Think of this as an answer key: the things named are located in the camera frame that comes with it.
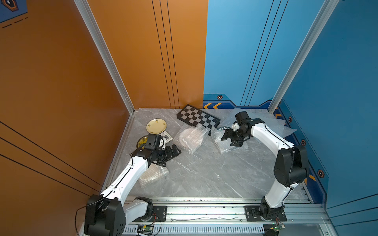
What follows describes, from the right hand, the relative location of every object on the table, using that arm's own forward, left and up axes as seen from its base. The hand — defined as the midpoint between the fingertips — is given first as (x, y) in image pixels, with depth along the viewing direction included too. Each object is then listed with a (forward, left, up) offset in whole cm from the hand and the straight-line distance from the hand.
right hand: (225, 140), depth 89 cm
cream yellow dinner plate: (+20, +49, -10) cm, 53 cm away
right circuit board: (-42, -21, -11) cm, 49 cm away
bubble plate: (-19, +43, -6) cm, 47 cm away
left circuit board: (-43, +42, -13) cm, 62 cm away
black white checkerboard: (+27, +19, -7) cm, 34 cm away
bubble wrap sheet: (+11, -43, -4) cm, 45 cm away
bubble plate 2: (+28, -6, -11) cm, 31 cm away
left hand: (-9, +29, +1) cm, 31 cm away
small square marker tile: (+9, +38, -9) cm, 40 cm away
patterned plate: (+1, -1, -8) cm, 8 cm away
